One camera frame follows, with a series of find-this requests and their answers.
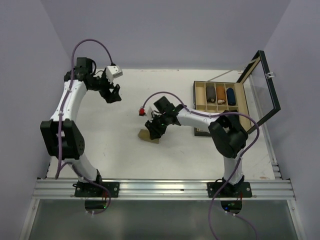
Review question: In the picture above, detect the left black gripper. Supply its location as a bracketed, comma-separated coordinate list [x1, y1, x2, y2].
[88, 70, 121, 103]

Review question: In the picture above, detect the khaki underwear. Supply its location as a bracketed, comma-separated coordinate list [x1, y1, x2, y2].
[137, 129, 159, 144]

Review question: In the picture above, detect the rolled navy underwear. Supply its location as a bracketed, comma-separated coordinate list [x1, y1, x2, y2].
[226, 87, 237, 106]

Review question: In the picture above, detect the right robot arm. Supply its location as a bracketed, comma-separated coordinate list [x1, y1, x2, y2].
[144, 96, 248, 198]

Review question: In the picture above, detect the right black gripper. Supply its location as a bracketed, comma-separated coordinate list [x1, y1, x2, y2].
[144, 113, 169, 139]

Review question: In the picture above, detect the aluminium mounting rail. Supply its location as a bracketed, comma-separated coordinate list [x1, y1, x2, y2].
[32, 178, 296, 201]

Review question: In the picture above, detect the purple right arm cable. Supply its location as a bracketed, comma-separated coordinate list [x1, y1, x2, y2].
[142, 91, 260, 240]

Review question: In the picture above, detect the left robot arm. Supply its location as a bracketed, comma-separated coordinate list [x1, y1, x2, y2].
[40, 57, 123, 199]

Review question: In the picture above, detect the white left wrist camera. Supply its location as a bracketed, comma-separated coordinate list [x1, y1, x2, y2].
[105, 65, 123, 83]

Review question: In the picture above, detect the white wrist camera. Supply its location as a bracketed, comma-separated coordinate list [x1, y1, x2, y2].
[105, 65, 123, 83]
[138, 106, 156, 121]

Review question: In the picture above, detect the black compartment storage box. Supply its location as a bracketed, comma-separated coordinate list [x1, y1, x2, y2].
[193, 50, 281, 126]

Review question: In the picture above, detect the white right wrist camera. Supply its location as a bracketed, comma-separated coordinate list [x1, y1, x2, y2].
[138, 106, 156, 121]

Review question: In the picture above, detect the rolled orange underwear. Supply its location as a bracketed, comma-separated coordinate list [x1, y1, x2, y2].
[216, 86, 227, 105]

